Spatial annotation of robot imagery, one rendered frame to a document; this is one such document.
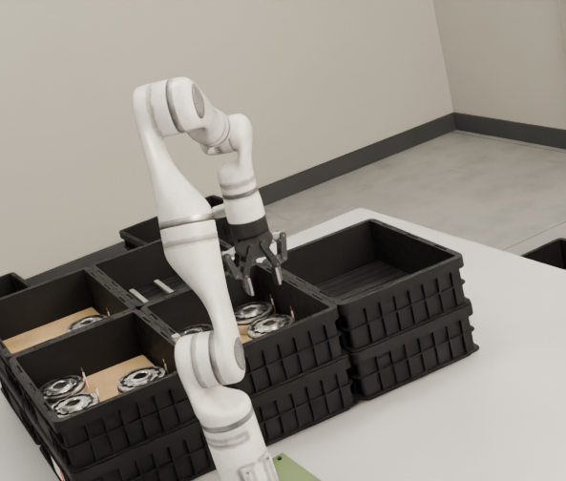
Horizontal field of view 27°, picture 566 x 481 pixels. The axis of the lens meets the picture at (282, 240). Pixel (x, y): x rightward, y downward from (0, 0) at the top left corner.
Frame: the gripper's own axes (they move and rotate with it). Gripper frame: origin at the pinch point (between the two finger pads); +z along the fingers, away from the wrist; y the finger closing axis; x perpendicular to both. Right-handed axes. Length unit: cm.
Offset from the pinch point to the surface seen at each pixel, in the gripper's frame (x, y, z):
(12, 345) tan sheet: 64, -42, 17
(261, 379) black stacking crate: -7.7, -8.2, 15.7
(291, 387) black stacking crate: -8.9, -2.9, 19.5
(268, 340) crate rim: -8.9, -5.0, 8.0
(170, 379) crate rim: -8.8, -25.8, 7.7
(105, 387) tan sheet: 20.3, -32.5, 17.2
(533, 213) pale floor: 207, 203, 100
